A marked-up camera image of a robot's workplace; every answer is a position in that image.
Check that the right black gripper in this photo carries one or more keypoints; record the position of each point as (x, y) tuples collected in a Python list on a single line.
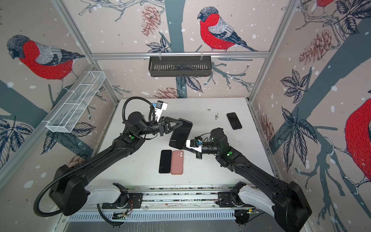
[(199, 155)]

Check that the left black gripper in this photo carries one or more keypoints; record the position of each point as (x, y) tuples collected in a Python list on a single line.
[(164, 125)]

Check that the black phone case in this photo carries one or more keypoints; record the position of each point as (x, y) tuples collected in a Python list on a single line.
[(171, 145)]

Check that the pink phone case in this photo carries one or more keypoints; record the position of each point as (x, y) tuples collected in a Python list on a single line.
[(177, 162)]

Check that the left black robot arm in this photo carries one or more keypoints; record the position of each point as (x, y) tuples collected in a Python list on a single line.
[(68, 188)]

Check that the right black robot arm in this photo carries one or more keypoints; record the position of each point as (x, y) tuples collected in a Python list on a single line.
[(284, 201)]

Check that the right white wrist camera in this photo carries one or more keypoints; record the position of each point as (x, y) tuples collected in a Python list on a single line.
[(194, 144)]

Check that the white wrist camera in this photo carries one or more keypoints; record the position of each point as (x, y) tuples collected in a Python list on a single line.
[(194, 144), (159, 107)]

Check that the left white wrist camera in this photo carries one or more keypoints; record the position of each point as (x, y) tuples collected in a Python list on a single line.
[(159, 107)]

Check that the black hanging wire basket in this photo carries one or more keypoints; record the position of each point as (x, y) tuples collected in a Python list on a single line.
[(180, 66)]

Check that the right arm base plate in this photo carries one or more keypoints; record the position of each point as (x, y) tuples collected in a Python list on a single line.
[(224, 200)]

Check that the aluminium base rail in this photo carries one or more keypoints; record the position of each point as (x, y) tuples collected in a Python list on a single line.
[(109, 194)]

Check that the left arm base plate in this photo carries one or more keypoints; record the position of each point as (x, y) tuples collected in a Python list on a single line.
[(130, 201)]

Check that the white mesh wall tray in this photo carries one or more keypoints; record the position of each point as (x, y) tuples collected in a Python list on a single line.
[(78, 99)]

